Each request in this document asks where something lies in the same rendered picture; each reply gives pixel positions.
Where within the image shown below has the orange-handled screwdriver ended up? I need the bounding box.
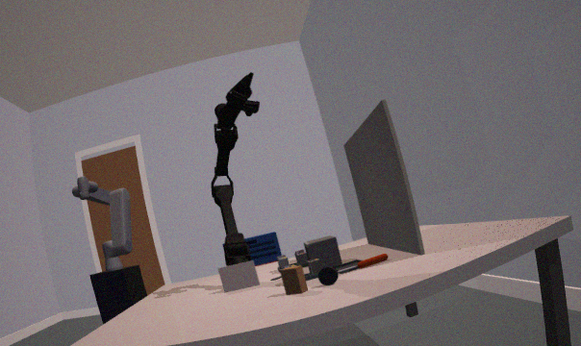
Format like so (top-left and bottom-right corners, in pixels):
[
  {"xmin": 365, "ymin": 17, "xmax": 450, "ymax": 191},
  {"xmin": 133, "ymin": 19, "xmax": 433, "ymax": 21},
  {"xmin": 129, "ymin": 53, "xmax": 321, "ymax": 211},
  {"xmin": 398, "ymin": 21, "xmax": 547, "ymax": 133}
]
[{"xmin": 338, "ymin": 254, "xmax": 388, "ymax": 273}]

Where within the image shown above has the brown box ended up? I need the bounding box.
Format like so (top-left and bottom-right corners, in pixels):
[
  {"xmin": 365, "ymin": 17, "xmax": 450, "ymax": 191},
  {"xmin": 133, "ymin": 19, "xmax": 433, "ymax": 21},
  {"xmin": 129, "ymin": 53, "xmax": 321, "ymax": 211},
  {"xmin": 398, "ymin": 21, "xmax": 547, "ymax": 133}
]
[{"xmin": 280, "ymin": 265, "xmax": 308, "ymax": 295}]

